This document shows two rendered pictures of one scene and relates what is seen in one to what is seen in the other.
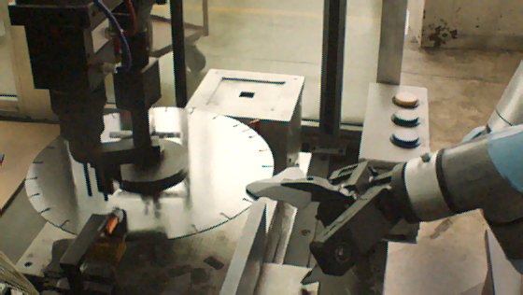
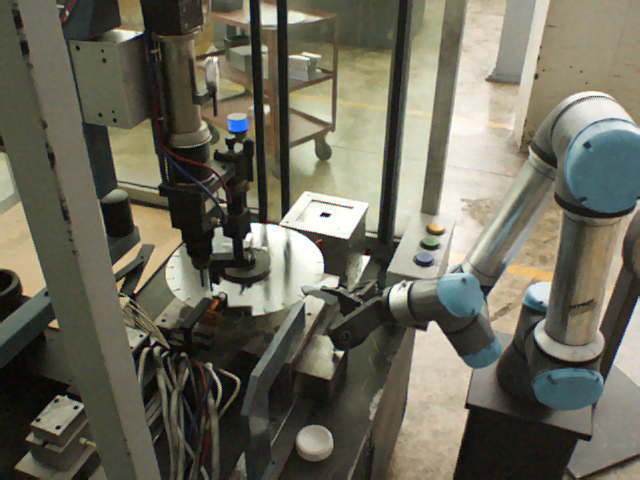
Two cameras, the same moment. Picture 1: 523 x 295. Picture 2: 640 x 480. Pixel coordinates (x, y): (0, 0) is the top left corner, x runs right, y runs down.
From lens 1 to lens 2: 41 cm
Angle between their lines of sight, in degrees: 7
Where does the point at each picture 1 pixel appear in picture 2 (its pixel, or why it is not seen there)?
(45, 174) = (179, 264)
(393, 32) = (433, 178)
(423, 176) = (399, 297)
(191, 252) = (267, 322)
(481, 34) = not seen: hidden behind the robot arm
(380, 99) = (417, 226)
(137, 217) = (232, 300)
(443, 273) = not seen: hidden behind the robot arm
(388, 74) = (428, 207)
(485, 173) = (433, 301)
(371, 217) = (366, 317)
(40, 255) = (171, 315)
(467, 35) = not seen: hidden behind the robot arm
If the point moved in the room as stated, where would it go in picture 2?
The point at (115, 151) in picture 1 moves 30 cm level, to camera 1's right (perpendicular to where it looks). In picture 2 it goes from (221, 260) to (378, 275)
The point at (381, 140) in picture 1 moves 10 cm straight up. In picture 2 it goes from (406, 259) to (411, 221)
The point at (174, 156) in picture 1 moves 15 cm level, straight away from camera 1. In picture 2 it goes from (261, 261) to (267, 223)
